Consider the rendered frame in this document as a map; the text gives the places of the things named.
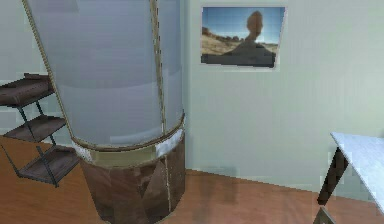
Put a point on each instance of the framed desert landscape picture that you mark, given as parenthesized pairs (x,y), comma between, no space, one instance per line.
(241,36)

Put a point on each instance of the dark brown wooden shelf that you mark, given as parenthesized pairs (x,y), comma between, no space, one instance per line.
(36,128)

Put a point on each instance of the white marble top table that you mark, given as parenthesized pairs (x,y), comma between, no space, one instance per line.
(363,160)

